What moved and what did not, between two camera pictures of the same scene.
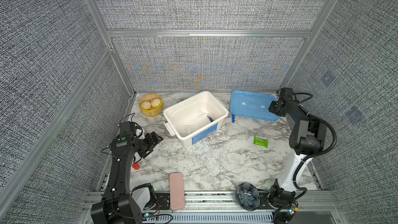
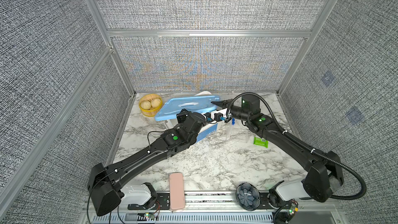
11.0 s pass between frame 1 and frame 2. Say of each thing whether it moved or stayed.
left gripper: moved
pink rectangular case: stayed
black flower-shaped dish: stayed
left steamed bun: stayed
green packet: stayed
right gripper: moved
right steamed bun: stayed
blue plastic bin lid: moved
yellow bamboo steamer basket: stayed
